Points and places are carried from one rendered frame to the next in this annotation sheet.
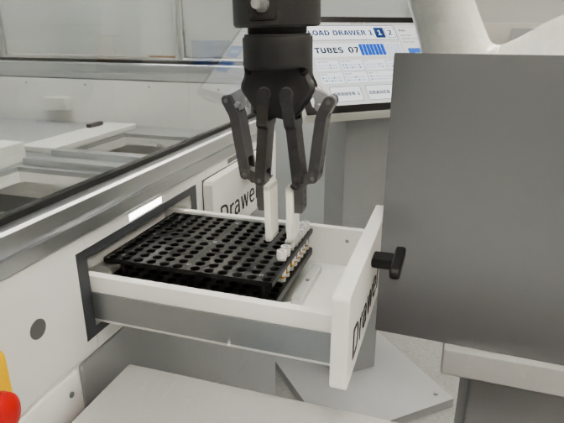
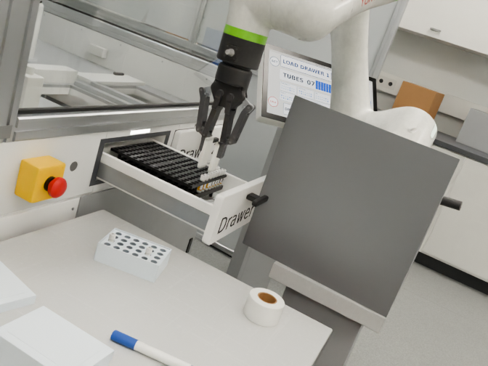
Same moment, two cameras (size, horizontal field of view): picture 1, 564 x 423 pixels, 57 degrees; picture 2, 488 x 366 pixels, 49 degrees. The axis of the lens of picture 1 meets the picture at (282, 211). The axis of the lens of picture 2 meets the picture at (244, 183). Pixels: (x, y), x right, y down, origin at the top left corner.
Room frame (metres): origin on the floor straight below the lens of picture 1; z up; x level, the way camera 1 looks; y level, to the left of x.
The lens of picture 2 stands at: (-0.55, -0.10, 1.27)
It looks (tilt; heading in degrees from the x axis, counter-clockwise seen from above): 17 degrees down; 1
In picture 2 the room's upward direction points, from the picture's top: 19 degrees clockwise
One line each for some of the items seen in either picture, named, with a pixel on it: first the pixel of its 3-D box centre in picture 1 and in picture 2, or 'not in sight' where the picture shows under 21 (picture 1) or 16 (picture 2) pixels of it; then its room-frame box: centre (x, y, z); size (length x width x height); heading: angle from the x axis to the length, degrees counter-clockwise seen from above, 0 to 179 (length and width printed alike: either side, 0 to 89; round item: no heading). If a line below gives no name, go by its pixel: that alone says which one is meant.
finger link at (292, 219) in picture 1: (292, 211); (216, 156); (0.58, -0.01, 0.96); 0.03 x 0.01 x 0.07; 162
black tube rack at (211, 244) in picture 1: (216, 263); (167, 173); (0.64, 0.09, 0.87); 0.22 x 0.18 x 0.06; 72
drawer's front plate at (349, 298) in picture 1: (363, 281); (240, 206); (0.58, -0.10, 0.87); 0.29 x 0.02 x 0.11; 162
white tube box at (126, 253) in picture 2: not in sight; (133, 254); (0.37, 0.06, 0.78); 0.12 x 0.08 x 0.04; 87
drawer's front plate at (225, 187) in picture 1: (241, 189); (197, 145); (0.97, 0.08, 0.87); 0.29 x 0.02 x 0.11; 162
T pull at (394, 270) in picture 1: (387, 260); (255, 198); (0.57, -0.13, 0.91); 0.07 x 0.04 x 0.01; 162
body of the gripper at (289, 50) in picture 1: (278, 75); (230, 86); (0.59, 0.00, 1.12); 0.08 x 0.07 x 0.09; 72
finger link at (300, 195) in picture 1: (307, 191); (226, 148); (0.58, -0.03, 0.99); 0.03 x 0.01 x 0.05; 72
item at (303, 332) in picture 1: (210, 265); (163, 174); (0.64, 0.10, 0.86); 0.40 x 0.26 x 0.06; 72
